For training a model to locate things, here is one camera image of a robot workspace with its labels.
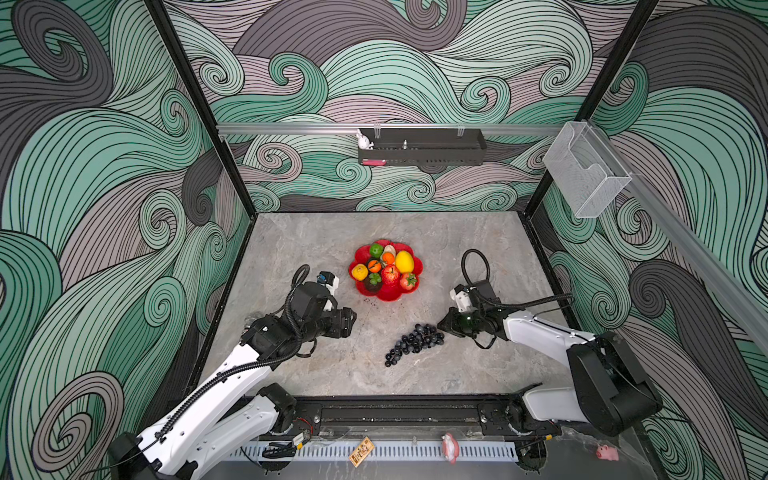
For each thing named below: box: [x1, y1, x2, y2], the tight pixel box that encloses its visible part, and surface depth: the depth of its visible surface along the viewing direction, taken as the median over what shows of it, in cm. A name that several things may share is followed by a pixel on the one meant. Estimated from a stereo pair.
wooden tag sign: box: [348, 435, 375, 468], surface depth 70 cm
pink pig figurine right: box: [596, 444, 619, 461], surface depth 68 cm
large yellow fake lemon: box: [395, 250, 414, 274], surface depth 100 cm
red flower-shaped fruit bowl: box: [348, 240, 424, 302], surface depth 97 cm
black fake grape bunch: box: [384, 323, 445, 367], surface depth 85 cm
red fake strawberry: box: [399, 272, 418, 290], surface depth 95 cm
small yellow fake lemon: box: [351, 263, 369, 281], surface depth 97 cm
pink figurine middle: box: [441, 432, 460, 465], surface depth 67 cm
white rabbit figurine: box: [356, 129, 375, 150], surface depth 87 cm
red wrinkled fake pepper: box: [381, 264, 401, 285], surface depth 97 cm
